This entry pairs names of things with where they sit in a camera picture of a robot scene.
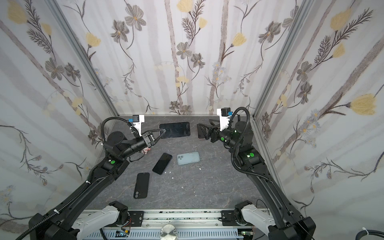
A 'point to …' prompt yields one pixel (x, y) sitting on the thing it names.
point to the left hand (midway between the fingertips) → (162, 128)
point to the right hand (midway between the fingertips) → (204, 120)
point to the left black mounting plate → (136, 218)
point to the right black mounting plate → (228, 218)
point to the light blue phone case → (188, 157)
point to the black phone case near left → (141, 188)
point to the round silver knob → (168, 232)
